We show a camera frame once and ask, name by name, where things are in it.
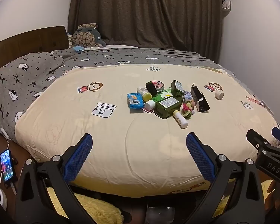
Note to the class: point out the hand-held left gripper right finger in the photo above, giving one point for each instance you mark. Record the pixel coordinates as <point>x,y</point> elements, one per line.
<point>200,158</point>

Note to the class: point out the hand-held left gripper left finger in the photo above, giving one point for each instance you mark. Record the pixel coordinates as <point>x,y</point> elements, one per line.
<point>80,156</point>

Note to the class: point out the green bottle with white label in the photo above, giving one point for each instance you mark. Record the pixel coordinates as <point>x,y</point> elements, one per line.
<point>168,106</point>
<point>176,86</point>

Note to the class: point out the black thread spool green ends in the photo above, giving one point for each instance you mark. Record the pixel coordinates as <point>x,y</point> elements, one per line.
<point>151,89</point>

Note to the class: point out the cream printed quilt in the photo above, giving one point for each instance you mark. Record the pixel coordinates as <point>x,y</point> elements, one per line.
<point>107,130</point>

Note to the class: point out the white tube bottle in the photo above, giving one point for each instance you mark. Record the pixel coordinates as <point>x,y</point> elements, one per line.
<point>180,119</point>

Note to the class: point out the small white jar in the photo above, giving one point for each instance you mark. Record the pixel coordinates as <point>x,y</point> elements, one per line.
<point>219,95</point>

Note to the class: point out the yellow plush blanket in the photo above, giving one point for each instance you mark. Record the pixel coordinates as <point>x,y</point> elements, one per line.
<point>95,208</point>

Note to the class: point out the black rectangular box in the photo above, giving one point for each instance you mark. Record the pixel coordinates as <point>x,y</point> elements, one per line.
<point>200,100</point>

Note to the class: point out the brown bedside table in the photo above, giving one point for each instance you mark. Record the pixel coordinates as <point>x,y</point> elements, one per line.
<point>19,148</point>

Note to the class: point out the smartphone with lit screen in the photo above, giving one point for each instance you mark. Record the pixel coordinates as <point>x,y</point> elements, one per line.
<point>7,164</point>

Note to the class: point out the green packet with daisy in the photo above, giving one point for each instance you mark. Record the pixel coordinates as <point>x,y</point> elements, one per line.
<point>164,94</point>

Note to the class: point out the small bottle with white cap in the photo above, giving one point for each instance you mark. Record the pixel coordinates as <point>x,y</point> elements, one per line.
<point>150,104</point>

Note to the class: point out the flat red packet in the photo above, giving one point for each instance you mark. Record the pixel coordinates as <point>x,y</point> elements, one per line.
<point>140,110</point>

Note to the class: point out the blue wet wipes packet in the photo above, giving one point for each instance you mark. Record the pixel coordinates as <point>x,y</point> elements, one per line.
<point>135,100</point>

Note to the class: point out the small bottle with yellow cap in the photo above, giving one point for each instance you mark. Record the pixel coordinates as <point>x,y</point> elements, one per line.
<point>146,95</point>

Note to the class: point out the round tin with red lid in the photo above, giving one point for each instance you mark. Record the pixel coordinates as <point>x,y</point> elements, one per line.
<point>159,85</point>

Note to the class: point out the grey printed blanket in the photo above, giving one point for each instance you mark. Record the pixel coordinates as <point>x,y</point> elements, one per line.
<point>37,72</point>

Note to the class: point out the small blue cloth item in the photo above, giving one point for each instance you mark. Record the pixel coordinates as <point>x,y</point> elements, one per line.
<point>77,49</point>

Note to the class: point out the patterned plush toy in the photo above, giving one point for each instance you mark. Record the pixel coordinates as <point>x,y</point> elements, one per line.
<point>85,36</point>

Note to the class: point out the wooden headboard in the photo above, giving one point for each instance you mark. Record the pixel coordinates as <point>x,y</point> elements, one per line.
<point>25,40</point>

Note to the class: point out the brown curtain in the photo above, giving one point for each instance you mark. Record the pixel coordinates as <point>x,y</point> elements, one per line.
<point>142,11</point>

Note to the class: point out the wall shelf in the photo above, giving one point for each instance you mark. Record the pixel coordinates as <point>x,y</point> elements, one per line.
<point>226,5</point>

